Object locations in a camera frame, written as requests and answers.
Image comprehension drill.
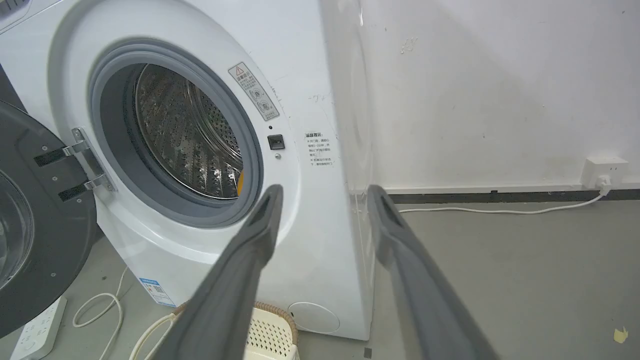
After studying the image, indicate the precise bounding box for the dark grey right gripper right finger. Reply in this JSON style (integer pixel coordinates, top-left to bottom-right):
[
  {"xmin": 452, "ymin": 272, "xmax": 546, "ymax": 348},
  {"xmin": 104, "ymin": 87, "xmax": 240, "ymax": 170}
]
[{"xmin": 367, "ymin": 184, "xmax": 501, "ymax": 360}]

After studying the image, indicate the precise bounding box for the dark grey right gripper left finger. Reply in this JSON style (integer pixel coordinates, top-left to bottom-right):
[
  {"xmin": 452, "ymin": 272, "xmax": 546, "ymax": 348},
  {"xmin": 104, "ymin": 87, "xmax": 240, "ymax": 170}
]
[{"xmin": 152, "ymin": 184, "xmax": 284, "ymax": 360}]

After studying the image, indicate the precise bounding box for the cream perforated laundry basket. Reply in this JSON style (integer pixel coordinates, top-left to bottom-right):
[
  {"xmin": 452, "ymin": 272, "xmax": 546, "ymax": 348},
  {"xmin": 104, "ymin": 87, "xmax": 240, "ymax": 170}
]
[{"xmin": 171, "ymin": 300, "xmax": 301, "ymax": 360}]

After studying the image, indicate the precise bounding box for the white front-load washing machine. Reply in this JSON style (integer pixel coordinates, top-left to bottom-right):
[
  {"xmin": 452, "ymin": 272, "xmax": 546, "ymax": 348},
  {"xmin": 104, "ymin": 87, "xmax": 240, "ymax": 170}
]
[{"xmin": 0, "ymin": 0, "xmax": 377, "ymax": 342}]

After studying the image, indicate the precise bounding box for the dark grey washing machine door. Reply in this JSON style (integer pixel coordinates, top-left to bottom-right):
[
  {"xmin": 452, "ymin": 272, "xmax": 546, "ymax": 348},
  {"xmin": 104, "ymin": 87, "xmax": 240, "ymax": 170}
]
[{"xmin": 0, "ymin": 64, "xmax": 99, "ymax": 339}]

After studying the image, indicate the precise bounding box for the white power strip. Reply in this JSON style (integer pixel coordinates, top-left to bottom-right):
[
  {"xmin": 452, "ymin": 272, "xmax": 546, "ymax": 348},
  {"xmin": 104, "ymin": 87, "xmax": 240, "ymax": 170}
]
[{"xmin": 10, "ymin": 296, "xmax": 68, "ymax": 360}]

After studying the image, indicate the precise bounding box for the white plug with cable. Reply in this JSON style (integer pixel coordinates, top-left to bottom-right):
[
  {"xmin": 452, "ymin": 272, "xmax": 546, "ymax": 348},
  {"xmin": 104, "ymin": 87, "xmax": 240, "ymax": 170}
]
[{"xmin": 398, "ymin": 175, "xmax": 614, "ymax": 216}]

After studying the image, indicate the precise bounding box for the white looped power cable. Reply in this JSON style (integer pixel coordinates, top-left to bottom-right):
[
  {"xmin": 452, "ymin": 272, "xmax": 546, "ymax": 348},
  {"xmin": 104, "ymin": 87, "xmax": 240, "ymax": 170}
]
[{"xmin": 72, "ymin": 266, "xmax": 178, "ymax": 360}]

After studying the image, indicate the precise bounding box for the white wall socket box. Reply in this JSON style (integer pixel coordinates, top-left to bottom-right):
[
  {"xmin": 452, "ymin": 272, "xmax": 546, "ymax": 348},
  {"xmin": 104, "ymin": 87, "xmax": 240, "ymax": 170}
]
[{"xmin": 581, "ymin": 156, "xmax": 630, "ymax": 190}]

